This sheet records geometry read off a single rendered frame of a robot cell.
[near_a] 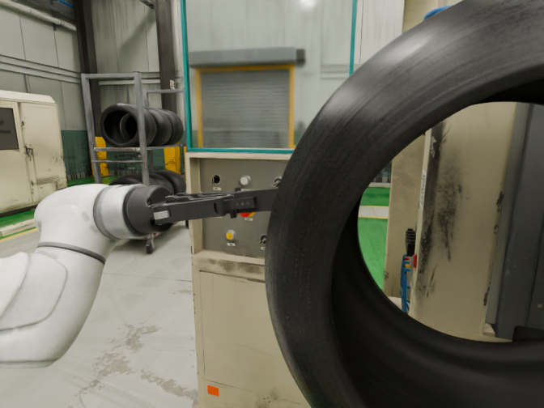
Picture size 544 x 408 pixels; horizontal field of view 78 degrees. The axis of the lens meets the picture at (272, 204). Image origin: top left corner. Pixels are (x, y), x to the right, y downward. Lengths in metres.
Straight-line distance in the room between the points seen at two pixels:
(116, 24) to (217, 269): 10.98
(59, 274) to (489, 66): 0.55
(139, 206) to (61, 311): 0.18
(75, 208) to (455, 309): 0.71
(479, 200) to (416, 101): 0.43
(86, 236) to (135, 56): 10.88
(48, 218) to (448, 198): 0.69
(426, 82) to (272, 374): 1.17
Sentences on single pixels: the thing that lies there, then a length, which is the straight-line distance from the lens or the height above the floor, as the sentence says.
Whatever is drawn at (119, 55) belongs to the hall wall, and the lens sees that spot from 11.70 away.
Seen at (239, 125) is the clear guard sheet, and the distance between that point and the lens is 1.11.
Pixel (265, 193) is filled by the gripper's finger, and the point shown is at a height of 1.25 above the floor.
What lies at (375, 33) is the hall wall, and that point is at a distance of 9.80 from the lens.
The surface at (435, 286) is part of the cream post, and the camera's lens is 0.75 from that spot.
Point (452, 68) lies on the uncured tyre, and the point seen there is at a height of 1.38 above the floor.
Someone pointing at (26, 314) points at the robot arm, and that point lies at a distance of 0.56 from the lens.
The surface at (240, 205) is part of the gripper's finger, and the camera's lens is 0.46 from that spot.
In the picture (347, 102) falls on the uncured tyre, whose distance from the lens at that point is 0.33.
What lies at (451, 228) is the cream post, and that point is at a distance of 0.72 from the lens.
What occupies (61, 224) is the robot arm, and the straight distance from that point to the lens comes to 0.61.
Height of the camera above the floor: 1.33
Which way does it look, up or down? 12 degrees down
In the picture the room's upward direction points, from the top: straight up
